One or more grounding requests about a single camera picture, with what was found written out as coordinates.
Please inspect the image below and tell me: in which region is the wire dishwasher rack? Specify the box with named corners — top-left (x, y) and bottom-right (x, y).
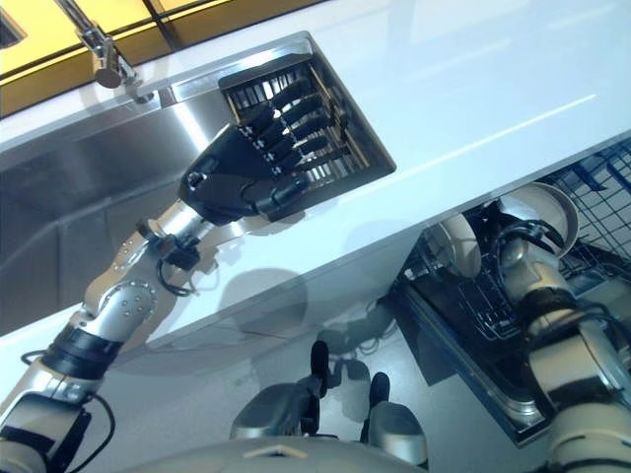
top-left (539, 137), bottom-right (631, 309)

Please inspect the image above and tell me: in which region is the open dishwasher door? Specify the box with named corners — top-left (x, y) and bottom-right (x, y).
top-left (393, 211), bottom-right (561, 447)

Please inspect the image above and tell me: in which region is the silver robot leg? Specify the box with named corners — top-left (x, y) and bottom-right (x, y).
top-left (230, 339), bottom-right (331, 440)
top-left (360, 372), bottom-right (428, 465)

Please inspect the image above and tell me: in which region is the silver right robot leg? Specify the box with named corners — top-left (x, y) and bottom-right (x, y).
top-left (360, 372), bottom-right (428, 465)

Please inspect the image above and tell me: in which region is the grey round plate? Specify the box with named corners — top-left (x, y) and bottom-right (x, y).
top-left (496, 181), bottom-right (578, 258)

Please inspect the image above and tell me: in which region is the black sink drainer basket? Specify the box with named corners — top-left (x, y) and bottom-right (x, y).
top-left (216, 57), bottom-right (398, 186)

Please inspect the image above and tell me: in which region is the chrome kitchen faucet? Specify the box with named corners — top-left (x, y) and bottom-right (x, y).
top-left (52, 0), bottom-right (155, 104)

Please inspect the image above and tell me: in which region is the silver robot torso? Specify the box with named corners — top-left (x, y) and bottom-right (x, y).
top-left (165, 432), bottom-right (413, 473)

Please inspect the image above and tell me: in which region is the silver left robot leg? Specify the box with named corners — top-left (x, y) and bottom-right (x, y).
top-left (230, 339), bottom-right (331, 440)

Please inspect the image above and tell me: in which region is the beige round plate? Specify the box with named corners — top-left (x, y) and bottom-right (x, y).
top-left (437, 216), bottom-right (482, 278)

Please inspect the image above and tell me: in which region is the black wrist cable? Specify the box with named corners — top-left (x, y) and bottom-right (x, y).
top-left (138, 224), bottom-right (204, 298)

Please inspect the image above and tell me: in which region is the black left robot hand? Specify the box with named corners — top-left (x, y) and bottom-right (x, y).
top-left (177, 80), bottom-right (342, 227)

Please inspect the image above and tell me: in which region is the stainless steel sink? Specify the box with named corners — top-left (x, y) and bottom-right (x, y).
top-left (0, 30), bottom-right (398, 346)

